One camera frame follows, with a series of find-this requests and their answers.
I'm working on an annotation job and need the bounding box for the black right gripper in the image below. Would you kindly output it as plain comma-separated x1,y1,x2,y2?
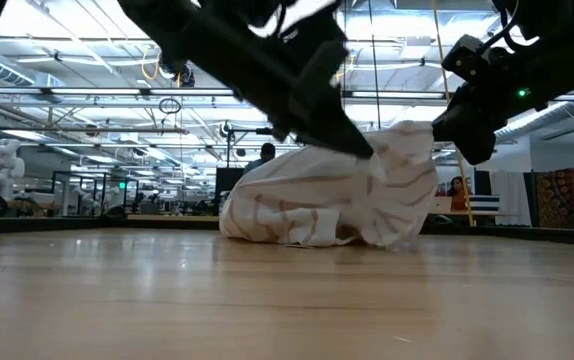
432,69,543,166

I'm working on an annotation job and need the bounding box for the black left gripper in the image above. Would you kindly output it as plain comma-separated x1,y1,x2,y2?
186,0,374,160

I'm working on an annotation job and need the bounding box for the white striped towel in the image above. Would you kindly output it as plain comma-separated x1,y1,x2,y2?
218,119,439,250

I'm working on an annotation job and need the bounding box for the person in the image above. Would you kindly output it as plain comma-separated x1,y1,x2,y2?
446,175,470,212
243,142,277,176

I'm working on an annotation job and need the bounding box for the blue white striped box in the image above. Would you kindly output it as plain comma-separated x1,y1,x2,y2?
468,194,501,214

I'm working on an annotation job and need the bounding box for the white curtain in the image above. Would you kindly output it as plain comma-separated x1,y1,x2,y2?
489,170,533,227

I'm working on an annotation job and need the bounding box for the black panel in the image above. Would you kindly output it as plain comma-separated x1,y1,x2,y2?
215,167,246,199

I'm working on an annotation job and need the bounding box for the patterned hanging cloth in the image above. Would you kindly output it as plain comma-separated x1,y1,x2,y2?
534,168,574,230

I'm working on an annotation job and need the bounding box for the black camera rig frame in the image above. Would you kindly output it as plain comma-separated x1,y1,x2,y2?
226,127,276,169

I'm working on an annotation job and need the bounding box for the silver ventilation duct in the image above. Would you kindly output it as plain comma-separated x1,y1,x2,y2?
0,53,66,90
496,102,574,139

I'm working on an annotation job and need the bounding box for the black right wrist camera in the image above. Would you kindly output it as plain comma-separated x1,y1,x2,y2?
440,33,501,76

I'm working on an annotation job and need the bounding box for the yellow hanging cable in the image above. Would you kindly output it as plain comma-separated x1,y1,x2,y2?
431,0,476,227

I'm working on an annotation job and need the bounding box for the long ceiling light rail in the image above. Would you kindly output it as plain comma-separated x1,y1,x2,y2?
0,85,574,101

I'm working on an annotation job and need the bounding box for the black ceiling cable reel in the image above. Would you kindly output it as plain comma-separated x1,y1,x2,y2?
176,64,197,89

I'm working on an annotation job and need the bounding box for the black cable ring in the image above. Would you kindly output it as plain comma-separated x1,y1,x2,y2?
158,97,182,115

